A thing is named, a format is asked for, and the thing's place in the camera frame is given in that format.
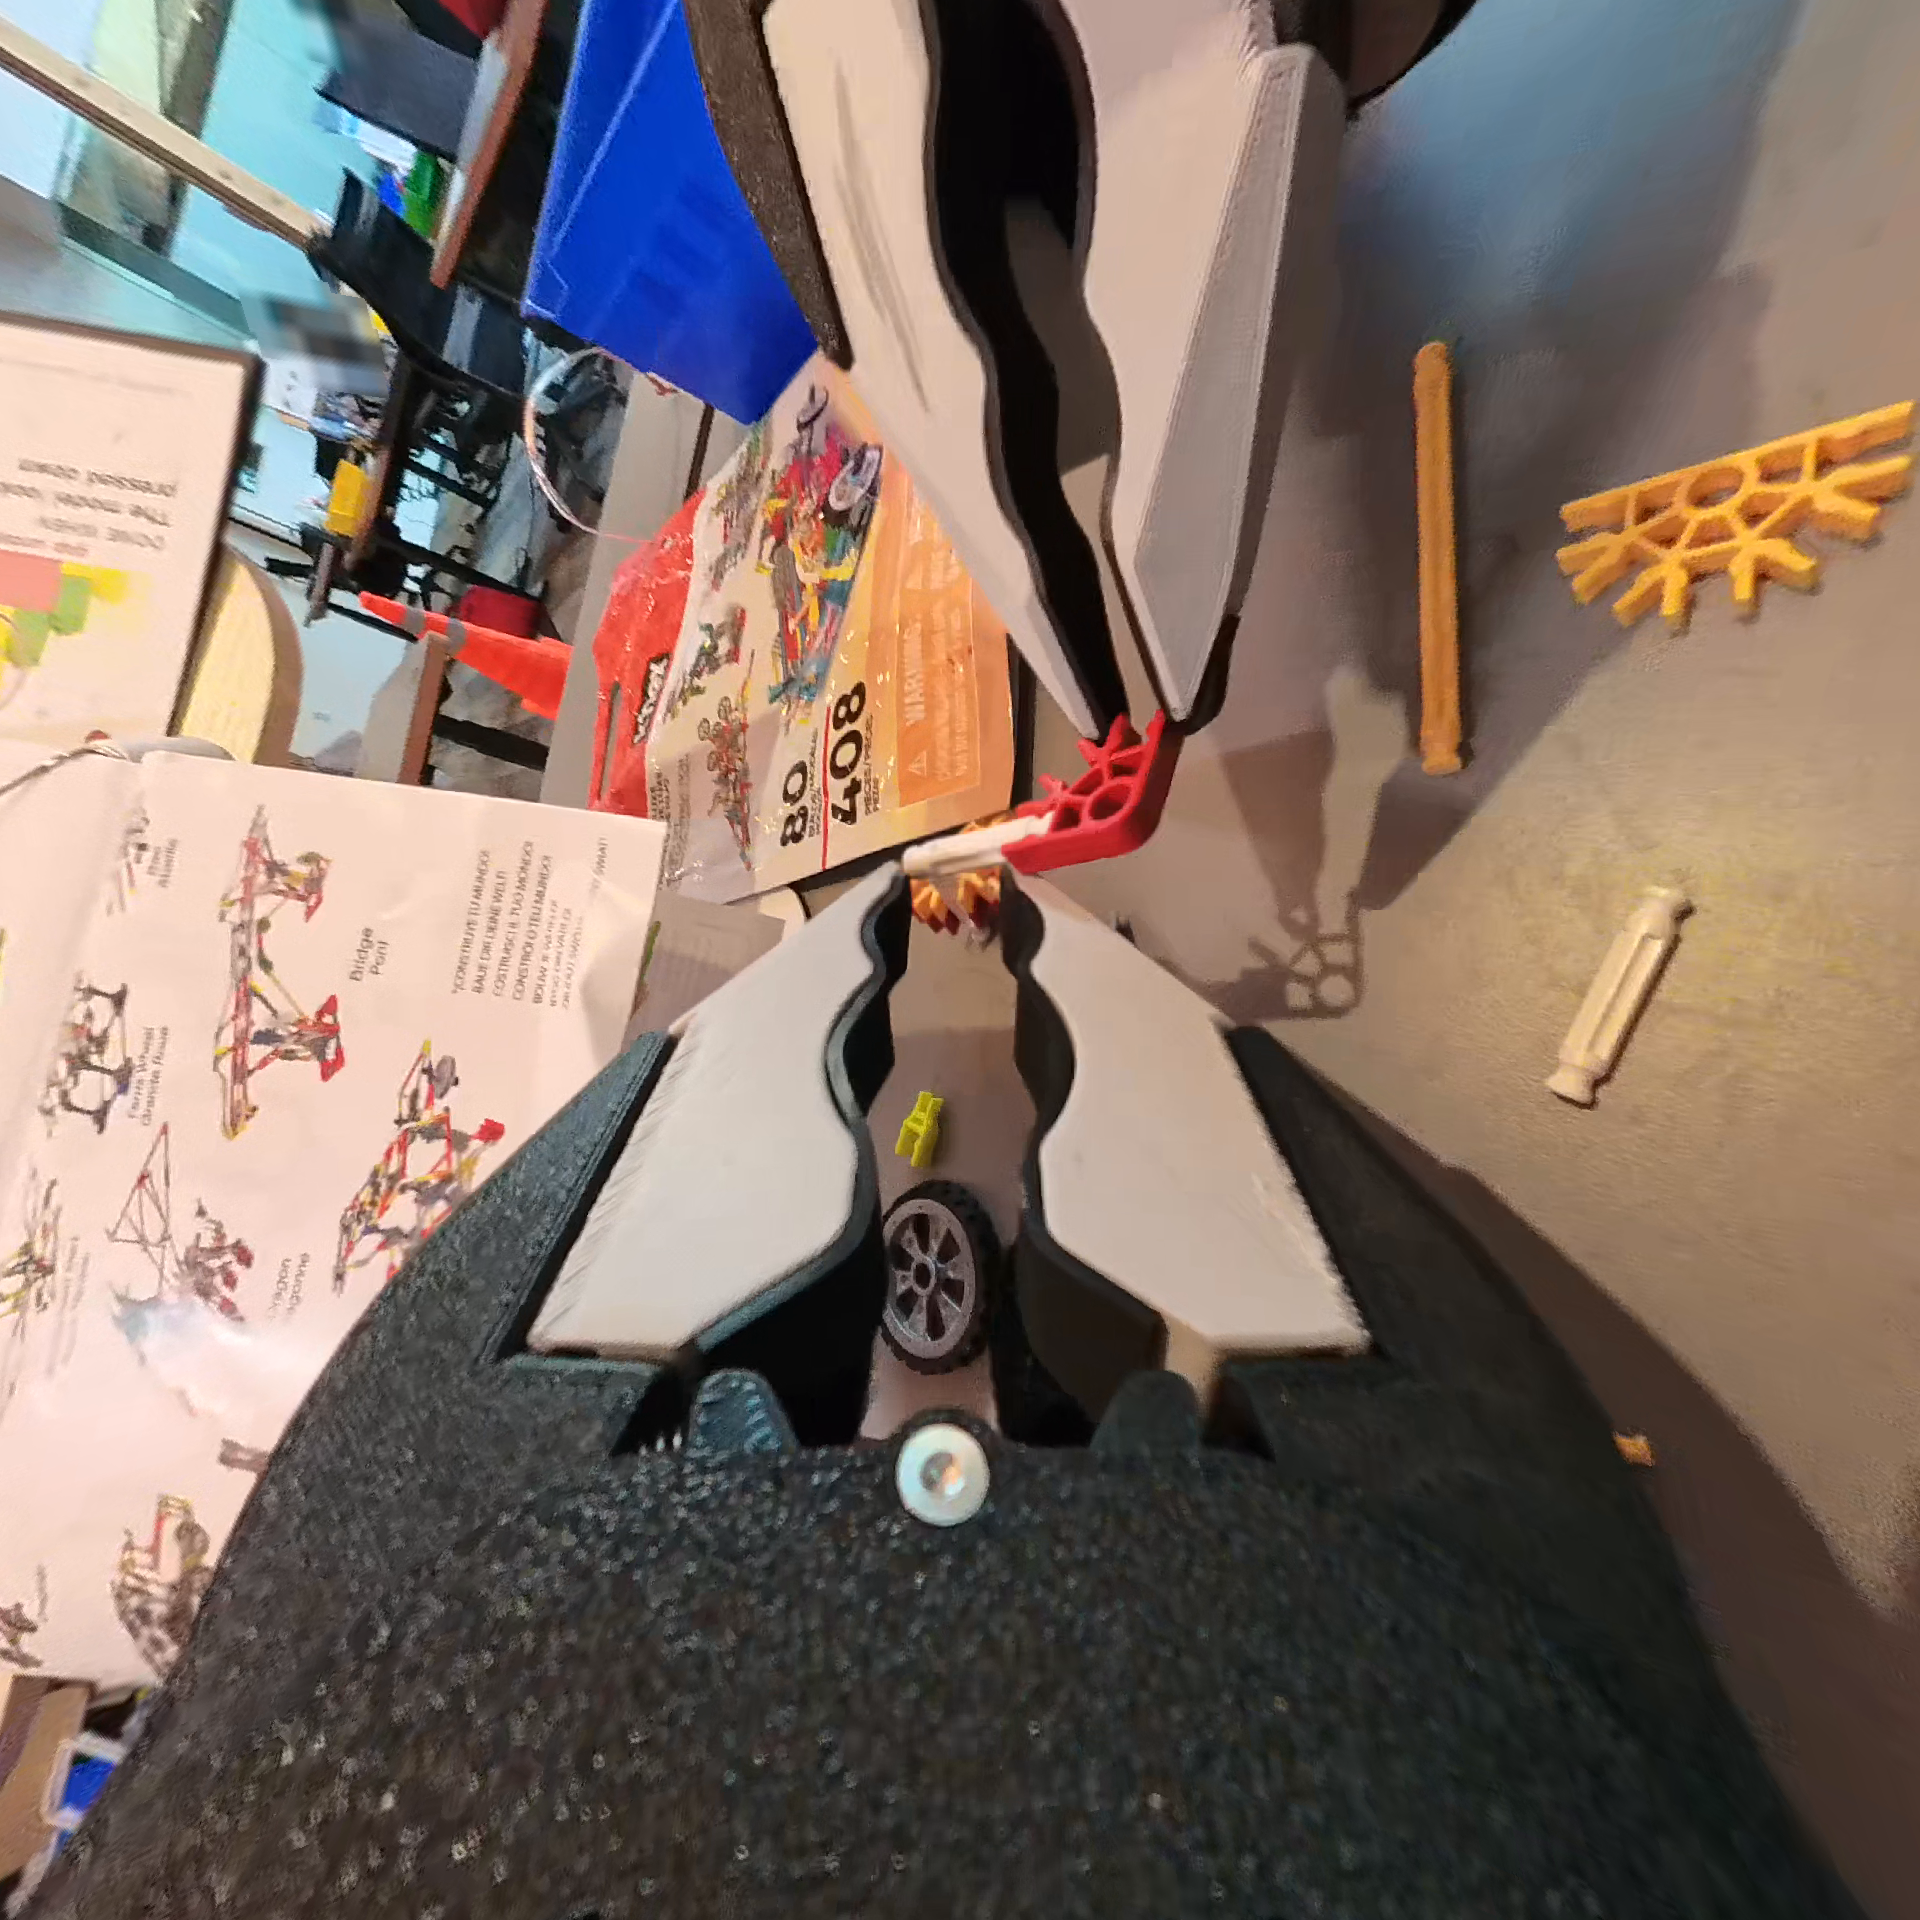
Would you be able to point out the red corner connector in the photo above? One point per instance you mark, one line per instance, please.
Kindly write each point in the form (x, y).
(1132, 811)

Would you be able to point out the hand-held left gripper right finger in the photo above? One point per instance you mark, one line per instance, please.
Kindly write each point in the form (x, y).
(1186, 1185)

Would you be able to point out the round wooden table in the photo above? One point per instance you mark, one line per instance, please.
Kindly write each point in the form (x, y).
(247, 661)

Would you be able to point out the framed white sign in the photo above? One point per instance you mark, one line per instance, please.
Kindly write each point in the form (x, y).
(105, 495)

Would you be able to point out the yellow half-round connector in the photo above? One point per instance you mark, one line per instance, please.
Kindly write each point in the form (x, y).
(1591, 518)

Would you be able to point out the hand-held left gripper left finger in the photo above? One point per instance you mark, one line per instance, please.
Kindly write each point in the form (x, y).
(721, 1185)

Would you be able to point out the brown wooden board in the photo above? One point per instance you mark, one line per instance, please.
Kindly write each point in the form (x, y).
(489, 150)

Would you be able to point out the long yellow toy rod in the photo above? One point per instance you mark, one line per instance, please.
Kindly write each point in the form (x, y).
(1437, 554)

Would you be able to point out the orange traffic cone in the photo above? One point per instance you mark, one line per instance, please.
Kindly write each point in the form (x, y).
(494, 652)

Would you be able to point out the cardboard box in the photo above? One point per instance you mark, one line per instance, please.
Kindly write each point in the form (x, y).
(36, 1739)

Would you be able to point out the blue plastic bin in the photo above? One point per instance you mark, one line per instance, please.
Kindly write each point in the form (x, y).
(646, 225)

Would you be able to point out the clear plastic loop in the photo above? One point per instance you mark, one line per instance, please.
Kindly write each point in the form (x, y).
(540, 451)

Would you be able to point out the red and yellow connector cluster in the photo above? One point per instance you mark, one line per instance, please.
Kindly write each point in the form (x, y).
(960, 900)

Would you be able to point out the short white toy rod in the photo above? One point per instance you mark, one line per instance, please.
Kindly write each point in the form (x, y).
(1620, 998)

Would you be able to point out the lime green toy clip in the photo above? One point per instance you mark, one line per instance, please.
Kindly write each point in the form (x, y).
(919, 1132)

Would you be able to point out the instruction sheet with model pictures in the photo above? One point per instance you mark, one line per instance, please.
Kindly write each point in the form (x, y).
(301, 1201)

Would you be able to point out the colourful construction toy bag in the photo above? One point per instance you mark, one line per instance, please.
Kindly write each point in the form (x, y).
(841, 676)

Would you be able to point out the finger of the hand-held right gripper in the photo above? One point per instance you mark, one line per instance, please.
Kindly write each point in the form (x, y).
(1216, 376)
(886, 301)

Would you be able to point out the grey toy wheel with tyre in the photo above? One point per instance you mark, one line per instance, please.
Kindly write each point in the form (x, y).
(938, 1275)

